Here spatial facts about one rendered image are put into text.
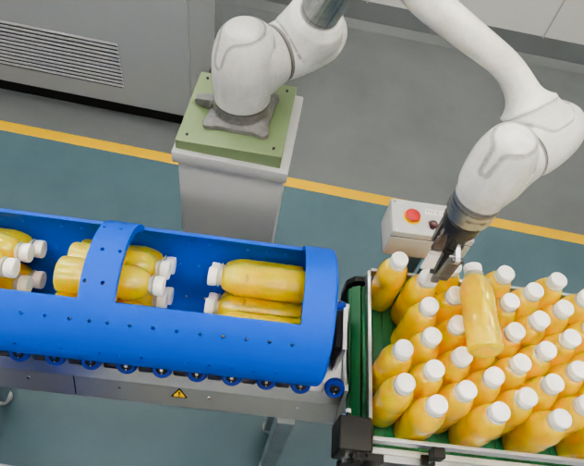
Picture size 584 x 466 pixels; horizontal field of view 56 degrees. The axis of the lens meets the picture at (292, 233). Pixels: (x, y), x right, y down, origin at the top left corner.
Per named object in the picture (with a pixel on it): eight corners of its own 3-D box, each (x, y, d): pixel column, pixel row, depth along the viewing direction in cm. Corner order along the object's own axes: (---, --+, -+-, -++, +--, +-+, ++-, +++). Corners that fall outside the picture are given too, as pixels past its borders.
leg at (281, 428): (259, 457, 202) (276, 403, 151) (274, 459, 203) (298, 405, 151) (257, 473, 199) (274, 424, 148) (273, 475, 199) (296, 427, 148)
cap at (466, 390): (468, 406, 109) (471, 402, 108) (451, 393, 111) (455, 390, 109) (477, 391, 111) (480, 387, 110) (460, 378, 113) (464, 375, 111)
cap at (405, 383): (393, 391, 109) (395, 388, 108) (395, 373, 111) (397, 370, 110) (412, 397, 109) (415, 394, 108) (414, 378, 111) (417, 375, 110)
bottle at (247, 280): (300, 305, 119) (214, 295, 118) (304, 273, 121) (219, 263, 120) (304, 302, 112) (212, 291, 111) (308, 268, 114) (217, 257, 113)
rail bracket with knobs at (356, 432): (331, 419, 123) (339, 404, 115) (362, 422, 124) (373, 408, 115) (329, 465, 118) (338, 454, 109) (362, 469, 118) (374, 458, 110)
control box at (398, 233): (381, 221, 144) (391, 197, 135) (455, 231, 145) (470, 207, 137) (381, 253, 138) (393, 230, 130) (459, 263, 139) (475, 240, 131)
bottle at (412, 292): (421, 315, 141) (447, 279, 126) (407, 334, 137) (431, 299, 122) (399, 299, 143) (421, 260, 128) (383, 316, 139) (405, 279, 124)
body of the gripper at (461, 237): (446, 194, 107) (431, 222, 115) (450, 229, 102) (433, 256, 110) (483, 199, 108) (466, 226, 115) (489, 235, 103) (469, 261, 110)
